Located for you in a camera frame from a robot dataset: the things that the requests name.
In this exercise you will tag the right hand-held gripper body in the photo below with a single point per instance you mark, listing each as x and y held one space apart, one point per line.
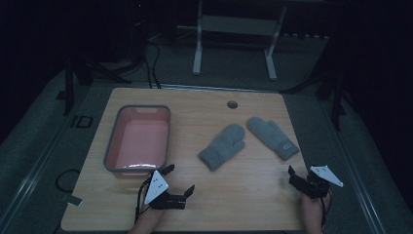
321 174

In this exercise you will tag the person's right hand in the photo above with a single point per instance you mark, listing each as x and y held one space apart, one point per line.
310 206

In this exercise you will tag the pink basin with gray rim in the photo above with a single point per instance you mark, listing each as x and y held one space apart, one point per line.
139 141

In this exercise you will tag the gray mitten with label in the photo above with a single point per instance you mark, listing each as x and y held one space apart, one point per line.
272 136

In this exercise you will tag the black tripod stand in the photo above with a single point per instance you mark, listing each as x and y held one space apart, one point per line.
68 87

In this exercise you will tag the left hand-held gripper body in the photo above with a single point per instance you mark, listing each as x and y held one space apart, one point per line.
156 188

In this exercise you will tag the black metal stand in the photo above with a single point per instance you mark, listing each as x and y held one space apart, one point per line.
336 97

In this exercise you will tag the white metal stand frame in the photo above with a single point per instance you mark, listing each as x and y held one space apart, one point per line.
237 24

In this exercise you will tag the person's left hand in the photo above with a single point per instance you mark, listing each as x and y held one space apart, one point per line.
152 214

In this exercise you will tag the plain gray mitten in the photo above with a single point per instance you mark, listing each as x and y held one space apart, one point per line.
224 146

